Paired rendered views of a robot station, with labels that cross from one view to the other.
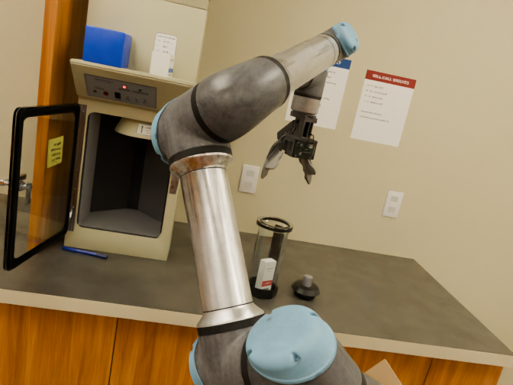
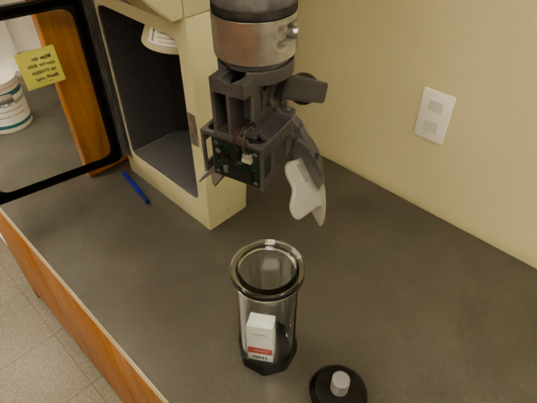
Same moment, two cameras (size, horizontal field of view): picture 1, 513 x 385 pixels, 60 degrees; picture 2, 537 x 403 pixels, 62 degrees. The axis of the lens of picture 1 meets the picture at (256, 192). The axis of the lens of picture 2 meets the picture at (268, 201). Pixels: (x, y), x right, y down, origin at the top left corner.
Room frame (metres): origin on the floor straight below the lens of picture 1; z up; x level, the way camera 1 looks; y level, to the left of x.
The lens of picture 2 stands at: (1.00, -0.40, 1.66)
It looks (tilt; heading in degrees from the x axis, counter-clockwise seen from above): 42 degrees down; 52
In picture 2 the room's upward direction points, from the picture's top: straight up
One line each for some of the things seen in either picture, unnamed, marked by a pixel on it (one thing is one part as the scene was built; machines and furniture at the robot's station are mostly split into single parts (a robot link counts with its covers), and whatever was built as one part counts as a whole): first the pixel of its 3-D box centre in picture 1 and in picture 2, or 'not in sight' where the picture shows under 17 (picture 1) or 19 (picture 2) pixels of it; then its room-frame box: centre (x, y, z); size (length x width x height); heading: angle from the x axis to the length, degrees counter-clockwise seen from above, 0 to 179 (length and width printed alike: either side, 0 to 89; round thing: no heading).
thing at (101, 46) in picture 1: (108, 47); not in sight; (1.24, 0.47, 1.55); 0.10 x 0.10 x 0.09; 8
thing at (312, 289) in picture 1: (306, 286); (339, 389); (1.29, -0.21, 0.97); 0.09 x 0.09 x 0.07
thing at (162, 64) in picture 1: (162, 64); not in sight; (1.26, 0.32, 1.54); 0.05 x 0.05 x 0.06; 89
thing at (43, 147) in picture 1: (44, 180); (33, 106); (1.12, 0.55, 1.19); 0.30 x 0.01 x 0.40; 178
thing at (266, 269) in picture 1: (267, 255); (267, 309); (1.25, -0.07, 1.06); 0.11 x 0.11 x 0.21
